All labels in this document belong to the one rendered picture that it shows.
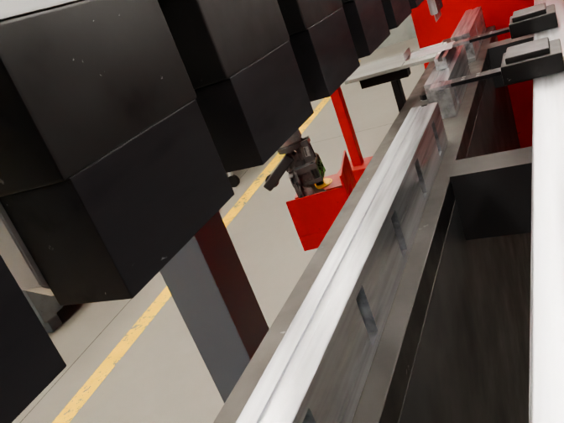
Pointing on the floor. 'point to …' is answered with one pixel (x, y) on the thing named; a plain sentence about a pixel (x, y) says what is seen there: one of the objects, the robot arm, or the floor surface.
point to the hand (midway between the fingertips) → (312, 212)
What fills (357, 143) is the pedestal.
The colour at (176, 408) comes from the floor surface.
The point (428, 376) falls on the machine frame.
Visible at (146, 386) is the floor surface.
